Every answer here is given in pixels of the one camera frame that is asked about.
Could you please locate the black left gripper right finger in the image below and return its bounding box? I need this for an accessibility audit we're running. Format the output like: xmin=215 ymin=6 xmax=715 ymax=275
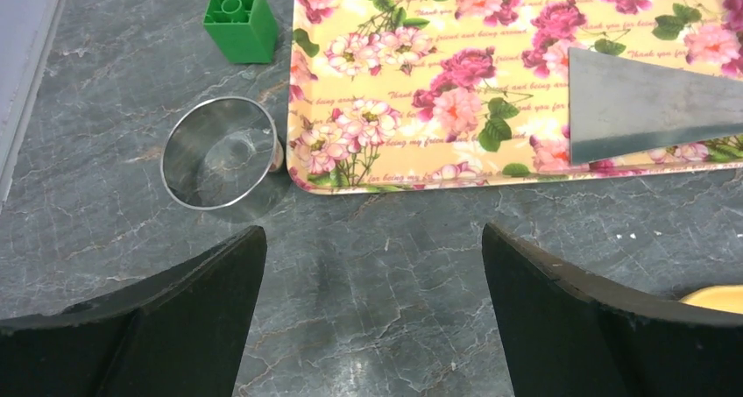
xmin=482 ymin=223 xmax=742 ymax=396

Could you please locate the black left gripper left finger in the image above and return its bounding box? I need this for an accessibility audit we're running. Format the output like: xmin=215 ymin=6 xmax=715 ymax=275
xmin=1 ymin=226 xmax=267 ymax=396

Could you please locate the yellow cutting mat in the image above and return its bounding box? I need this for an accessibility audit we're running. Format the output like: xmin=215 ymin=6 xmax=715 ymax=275
xmin=679 ymin=285 xmax=743 ymax=315

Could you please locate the floral pattern tray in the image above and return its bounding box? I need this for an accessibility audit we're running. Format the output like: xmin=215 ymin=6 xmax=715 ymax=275
xmin=287 ymin=0 xmax=742 ymax=195

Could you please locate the green plastic block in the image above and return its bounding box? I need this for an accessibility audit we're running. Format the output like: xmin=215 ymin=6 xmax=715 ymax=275
xmin=202 ymin=0 xmax=279 ymax=64

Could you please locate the round metal cutter ring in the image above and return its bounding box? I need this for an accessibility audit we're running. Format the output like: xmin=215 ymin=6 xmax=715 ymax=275
xmin=159 ymin=96 xmax=286 ymax=211

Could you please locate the metal scraper with wooden handle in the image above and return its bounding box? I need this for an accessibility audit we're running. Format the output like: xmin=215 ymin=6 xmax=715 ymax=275
xmin=569 ymin=47 xmax=742 ymax=165

